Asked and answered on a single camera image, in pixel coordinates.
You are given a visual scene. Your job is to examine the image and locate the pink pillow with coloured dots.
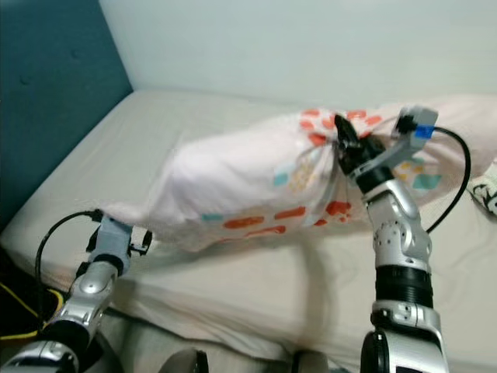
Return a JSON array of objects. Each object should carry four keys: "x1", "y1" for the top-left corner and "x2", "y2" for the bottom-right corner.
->
[{"x1": 105, "y1": 93, "x2": 497, "y2": 249}]

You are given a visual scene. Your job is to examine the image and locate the mattress with beige sheet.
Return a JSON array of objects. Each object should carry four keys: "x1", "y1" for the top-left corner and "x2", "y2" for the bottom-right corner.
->
[{"x1": 0, "y1": 88, "x2": 497, "y2": 373}]

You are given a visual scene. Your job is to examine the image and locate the grey robot left leg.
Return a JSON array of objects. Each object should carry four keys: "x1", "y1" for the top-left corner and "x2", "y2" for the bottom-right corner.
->
[{"x1": 159, "y1": 348, "x2": 210, "y2": 373}]

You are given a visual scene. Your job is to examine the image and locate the cream cartoon print blanket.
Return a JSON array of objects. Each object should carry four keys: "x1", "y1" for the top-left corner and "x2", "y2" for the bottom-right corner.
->
[{"x1": 470, "y1": 159, "x2": 497, "y2": 218}]

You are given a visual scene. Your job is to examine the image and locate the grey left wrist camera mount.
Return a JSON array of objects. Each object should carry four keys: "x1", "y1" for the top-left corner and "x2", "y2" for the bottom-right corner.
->
[{"x1": 87, "y1": 215, "x2": 152, "y2": 273}]

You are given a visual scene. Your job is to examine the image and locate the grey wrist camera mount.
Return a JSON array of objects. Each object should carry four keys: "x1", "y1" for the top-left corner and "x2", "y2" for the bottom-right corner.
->
[
  {"x1": 377, "y1": 106, "x2": 440, "y2": 173},
  {"x1": 87, "y1": 215, "x2": 152, "y2": 273}
]

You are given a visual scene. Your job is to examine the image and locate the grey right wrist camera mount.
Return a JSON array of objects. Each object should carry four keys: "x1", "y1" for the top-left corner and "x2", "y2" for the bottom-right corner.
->
[{"x1": 377, "y1": 106, "x2": 440, "y2": 173}]

